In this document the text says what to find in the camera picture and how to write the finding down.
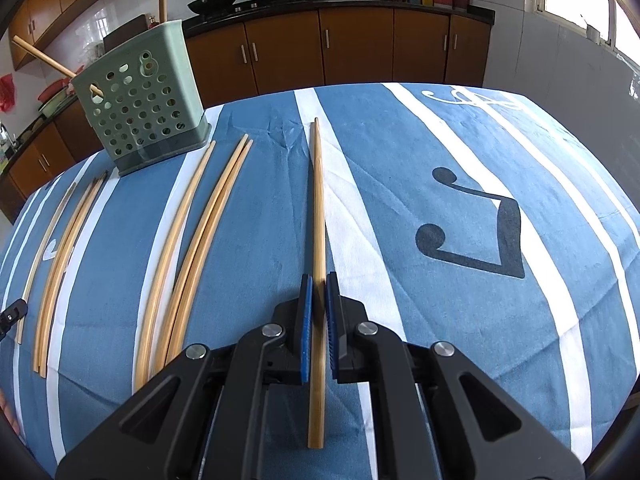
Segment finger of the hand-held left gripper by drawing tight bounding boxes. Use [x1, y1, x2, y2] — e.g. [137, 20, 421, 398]
[0, 299, 27, 339]

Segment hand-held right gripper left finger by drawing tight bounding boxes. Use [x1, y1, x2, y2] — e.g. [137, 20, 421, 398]
[55, 274, 314, 480]

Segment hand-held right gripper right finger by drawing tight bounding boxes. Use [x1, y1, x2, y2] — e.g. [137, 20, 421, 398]
[324, 270, 587, 480]

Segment green perforated utensil holder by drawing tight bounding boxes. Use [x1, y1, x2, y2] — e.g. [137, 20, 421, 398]
[70, 19, 212, 177]

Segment blue white striped tablecloth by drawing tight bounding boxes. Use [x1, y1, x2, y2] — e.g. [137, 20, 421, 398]
[0, 81, 640, 480]

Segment green plastic basin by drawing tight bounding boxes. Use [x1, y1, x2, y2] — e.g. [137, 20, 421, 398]
[37, 92, 76, 113]

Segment red plastic basin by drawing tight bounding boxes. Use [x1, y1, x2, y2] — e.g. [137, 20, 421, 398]
[37, 77, 76, 103]

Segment wooden base cabinets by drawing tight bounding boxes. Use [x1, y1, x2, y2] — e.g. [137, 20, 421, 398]
[0, 2, 493, 221]

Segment dark wooden cutting board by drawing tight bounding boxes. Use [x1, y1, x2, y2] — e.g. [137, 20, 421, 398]
[102, 14, 161, 53]

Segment black gas stove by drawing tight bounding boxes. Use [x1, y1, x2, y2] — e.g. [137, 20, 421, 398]
[190, 0, 311, 15]

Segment wooden wall cabinets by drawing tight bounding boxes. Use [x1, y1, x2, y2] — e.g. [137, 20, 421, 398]
[7, 0, 161, 68]

